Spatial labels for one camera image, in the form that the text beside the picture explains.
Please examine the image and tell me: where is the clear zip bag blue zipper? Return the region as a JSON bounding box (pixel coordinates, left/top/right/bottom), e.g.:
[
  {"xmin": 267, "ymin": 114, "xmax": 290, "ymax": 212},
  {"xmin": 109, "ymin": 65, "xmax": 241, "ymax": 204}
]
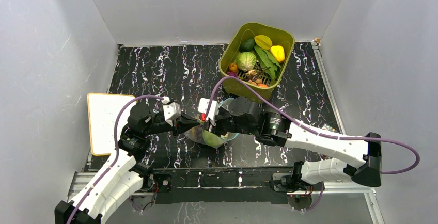
[{"xmin": 184, "ymin": 98, "xmax": 238, "ymax": 149}]

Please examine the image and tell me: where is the green cabbage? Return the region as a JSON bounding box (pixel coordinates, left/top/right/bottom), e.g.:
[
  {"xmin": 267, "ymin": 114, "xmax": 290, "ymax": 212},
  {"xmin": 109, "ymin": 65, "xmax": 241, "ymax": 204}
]
[
  {"xmin": 235, "ymin": 52, "xmax": 257, "ymax": 72},
  {"xmin": 201, "ymin": 131, "xmax": 229, "ymax": 149}
]

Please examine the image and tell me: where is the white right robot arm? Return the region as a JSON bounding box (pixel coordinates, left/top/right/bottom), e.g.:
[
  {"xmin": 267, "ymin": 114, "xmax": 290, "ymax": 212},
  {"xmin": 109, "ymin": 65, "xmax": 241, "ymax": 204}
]
[{"xmin": 204, "ymin": 97, "xmax": 382, "ymax": 191}]

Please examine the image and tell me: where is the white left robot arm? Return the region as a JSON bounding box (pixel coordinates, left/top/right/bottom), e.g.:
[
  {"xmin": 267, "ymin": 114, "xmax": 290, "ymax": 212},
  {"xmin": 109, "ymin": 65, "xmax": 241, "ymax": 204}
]
[{"xmin": 54, "ymin": 102, "xmax": 200, "ymax": 223}]

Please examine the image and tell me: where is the red onion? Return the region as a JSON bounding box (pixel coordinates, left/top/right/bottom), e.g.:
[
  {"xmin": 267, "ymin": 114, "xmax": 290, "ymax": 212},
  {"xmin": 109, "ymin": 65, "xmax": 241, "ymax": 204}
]
[{"xmin": 227, "ymin": 72, "xmax": 238, "ymax": 77}]

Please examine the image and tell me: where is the small orange fruit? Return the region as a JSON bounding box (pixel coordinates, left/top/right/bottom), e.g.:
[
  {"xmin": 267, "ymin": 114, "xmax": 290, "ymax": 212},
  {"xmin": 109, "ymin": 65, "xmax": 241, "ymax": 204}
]
[{"xmin": 228, "ymin": 62, "xmax": 239, "ymax": 73}]

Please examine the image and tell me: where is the white board orange edge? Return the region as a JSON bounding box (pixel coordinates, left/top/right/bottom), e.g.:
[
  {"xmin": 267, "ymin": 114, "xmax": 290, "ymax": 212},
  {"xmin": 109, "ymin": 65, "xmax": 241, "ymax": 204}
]
[{"xmin": 87, "ymin": 93, "xmax": 135, "ymax": 156}]

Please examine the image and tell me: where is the green leafy vegetable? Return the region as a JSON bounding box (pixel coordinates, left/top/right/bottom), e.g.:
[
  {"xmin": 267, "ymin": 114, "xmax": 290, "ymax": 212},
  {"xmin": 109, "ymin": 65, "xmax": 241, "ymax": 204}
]
[{"xmin": 254, "ymin": 45, "xmax": 281, "ymax": 80}]

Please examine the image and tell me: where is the olive green plastic bin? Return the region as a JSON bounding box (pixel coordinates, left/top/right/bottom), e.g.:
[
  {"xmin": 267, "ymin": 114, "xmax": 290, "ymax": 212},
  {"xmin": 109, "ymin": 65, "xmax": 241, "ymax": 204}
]
[{"xmin": 219, "ymin": 22, "xmax": 295, "ymax": 103}]

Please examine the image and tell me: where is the dark green avocado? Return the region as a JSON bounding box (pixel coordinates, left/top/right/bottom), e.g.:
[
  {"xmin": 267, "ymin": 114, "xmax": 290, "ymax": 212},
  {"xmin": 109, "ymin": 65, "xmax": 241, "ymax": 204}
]
[{"xmin": 239, "ymin": 38, "xmax": 256, "ymax": 53}]

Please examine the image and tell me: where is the yellow bell pepper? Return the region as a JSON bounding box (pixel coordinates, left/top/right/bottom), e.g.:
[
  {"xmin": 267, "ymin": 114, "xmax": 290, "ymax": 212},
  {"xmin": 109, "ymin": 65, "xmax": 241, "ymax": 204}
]
[{"xmin": 270, "ymin": 45, "xmax": 285, "ymax": 63}]

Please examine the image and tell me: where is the yellow green starfruit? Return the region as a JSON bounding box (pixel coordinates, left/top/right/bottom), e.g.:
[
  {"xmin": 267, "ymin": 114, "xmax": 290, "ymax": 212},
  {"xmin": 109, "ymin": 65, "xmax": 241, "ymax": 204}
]
[{"xmin": 254, "ymin": 35, "xmax": 273, "ymax": 50}]

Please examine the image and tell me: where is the clear marker pack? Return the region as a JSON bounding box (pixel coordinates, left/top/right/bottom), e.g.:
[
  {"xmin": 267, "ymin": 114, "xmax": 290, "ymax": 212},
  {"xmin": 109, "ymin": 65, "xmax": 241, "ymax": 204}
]
[{"xmin": 322, "ymin": 124, "xmax": 338, "ymax": 133}]

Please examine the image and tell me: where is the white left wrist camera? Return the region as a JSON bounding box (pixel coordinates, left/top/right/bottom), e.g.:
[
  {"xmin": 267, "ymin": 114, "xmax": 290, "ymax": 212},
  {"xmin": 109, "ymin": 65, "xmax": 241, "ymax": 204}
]
[{"xmin": 161, "ymin": 97, "xmax": 181, "ymax": 125}]

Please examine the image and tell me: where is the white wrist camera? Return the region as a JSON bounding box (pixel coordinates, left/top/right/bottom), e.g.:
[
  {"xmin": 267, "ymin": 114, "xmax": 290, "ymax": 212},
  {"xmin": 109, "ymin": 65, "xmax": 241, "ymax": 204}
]
[
  {"xmin": 197, "ymin": 98, "xmax": 219, "ymax": 126},
  {"xmin": 161, "ymin": 97, "xmax": 181, "ymax": 125}
]

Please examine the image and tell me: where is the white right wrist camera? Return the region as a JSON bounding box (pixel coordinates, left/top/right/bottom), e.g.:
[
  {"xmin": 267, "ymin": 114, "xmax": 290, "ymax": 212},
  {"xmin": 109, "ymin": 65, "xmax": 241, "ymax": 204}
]
[{"xmin": 197, "ymin": 98, "xmax": 219, "ymax": 126}]

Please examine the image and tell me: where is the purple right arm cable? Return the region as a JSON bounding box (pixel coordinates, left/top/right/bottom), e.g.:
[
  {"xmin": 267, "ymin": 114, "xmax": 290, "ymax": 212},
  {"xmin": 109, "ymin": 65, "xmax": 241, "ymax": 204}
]
[{"xmin": 205, "ymin": 75, "xmax": 421, "ymax": 175}]

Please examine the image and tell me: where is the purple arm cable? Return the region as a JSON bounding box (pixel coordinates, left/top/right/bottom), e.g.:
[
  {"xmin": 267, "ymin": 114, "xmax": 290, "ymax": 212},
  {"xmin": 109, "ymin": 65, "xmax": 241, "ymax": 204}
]
[
  {"xmin": 205, "ymin": 75, "xmax": 421, "ymax": 175},
  {"xmin": 66, "ymin": 94, "xmax": 165, "ymax": 224}
]

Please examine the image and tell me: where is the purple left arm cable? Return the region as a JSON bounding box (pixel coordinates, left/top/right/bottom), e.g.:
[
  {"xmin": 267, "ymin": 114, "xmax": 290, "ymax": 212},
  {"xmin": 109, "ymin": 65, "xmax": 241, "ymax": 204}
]
[{"xmin": 66, "ymin": 94, "xmax": 165, "ymax": 224}]

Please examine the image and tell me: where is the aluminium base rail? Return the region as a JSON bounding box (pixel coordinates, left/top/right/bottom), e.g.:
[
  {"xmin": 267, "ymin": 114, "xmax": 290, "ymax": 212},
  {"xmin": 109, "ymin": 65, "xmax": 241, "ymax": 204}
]
[{"xmin": 67, "ymin": 167, "xmax": 375, "ymax": 200}]

